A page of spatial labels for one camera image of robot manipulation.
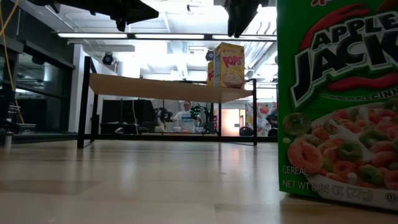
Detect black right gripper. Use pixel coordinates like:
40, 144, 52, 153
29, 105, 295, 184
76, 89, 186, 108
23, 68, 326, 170
214, 0, 269, 38

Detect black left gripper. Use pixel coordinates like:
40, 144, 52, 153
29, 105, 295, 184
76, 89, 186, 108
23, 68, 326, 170
55, 0, 159, 32

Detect yellow cable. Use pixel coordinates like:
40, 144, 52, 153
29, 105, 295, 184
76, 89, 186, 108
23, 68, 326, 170
0, 0, 25, 124

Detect person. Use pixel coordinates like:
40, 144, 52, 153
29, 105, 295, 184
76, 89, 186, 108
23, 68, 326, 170
172, 101, 203, 133

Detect ceiling fluorescent light strip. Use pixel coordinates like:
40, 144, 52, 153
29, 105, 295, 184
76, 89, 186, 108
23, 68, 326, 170
57, 32, 277, 41

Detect black metal table frame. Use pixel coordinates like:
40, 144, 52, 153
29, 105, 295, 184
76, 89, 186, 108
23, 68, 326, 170
12, 133, 278, 144

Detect yellow Corn Pops cereal box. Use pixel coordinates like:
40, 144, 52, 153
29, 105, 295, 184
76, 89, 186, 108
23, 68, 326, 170
213, 42, 246, 90
206, 60, 215, 86

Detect black cabinet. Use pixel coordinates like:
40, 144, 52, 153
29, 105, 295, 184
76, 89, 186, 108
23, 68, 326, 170
101, 99, 156, 134

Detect fruit print banner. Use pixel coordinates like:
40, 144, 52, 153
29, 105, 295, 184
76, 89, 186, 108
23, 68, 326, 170
245, 101, 277, 137

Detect green Apple Jacks cereal box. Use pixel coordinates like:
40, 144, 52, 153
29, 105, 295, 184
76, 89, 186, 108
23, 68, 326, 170
276, 0, 398, 212

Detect wooden shelf black metal legs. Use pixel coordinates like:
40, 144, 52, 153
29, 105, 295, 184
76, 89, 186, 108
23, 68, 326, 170
76, 55, 258, 149

